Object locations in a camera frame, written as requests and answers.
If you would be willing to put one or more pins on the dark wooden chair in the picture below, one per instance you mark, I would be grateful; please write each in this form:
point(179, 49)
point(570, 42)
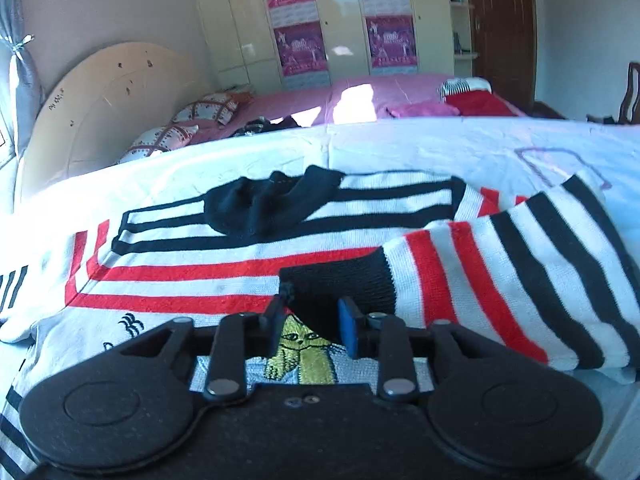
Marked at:
point(629, 112)

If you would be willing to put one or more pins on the near patterned pillow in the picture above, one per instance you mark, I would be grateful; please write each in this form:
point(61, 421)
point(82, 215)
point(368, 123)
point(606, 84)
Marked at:
point(159, 141)

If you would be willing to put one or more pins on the red folded clothes pile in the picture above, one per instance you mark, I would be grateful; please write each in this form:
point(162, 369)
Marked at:
point(473, 97)

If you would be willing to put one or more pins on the lower right pink poster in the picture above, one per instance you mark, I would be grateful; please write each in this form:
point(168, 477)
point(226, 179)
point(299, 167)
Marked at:
point(392, 42)

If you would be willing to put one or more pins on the striped knit sweater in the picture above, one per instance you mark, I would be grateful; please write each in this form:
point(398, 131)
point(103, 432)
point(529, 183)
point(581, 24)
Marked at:
point(548, 275)

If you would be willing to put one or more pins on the lower left pink poster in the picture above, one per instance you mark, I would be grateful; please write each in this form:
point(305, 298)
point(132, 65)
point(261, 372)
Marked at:
point(301, 49)

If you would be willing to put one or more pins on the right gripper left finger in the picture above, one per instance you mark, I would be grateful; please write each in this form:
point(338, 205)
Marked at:
point(272, 320)

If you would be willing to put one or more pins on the pink bed cover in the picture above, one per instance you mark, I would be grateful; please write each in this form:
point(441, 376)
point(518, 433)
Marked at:
point(353, 100)

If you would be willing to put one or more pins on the patterned pillow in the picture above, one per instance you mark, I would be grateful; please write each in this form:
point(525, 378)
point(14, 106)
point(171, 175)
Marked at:
point(214, 107)
point(159, 141)

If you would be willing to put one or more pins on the cream wardrobe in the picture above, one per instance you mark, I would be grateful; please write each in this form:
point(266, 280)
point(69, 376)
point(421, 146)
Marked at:
point(240, 38)

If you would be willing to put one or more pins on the white striped cartoon shirt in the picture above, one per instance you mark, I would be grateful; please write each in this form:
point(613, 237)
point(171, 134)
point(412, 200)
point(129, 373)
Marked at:
point(174, 403)

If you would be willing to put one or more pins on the far patterned pillow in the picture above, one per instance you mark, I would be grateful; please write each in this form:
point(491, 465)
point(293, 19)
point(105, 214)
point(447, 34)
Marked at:
point(214, 107)

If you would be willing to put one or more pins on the black sock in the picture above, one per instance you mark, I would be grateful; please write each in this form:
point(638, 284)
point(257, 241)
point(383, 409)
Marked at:
point(274, 205)

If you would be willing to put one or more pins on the grey curtain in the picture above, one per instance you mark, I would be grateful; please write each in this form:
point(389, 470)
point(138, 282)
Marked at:
point(21, 89)

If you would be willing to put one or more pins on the dark wooden door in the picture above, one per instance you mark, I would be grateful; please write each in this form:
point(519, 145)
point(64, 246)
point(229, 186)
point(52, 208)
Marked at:
point(505, 40)

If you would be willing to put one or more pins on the beige round headboard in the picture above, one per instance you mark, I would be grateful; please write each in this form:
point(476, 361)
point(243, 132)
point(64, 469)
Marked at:
point(100, 107)

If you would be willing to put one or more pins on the white patterned bed sheet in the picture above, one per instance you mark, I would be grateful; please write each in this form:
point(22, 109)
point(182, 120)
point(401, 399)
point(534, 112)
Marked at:
point(515, 155)

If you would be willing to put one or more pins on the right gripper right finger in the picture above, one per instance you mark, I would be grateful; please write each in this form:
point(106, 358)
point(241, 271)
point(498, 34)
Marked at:
point(353, 328)

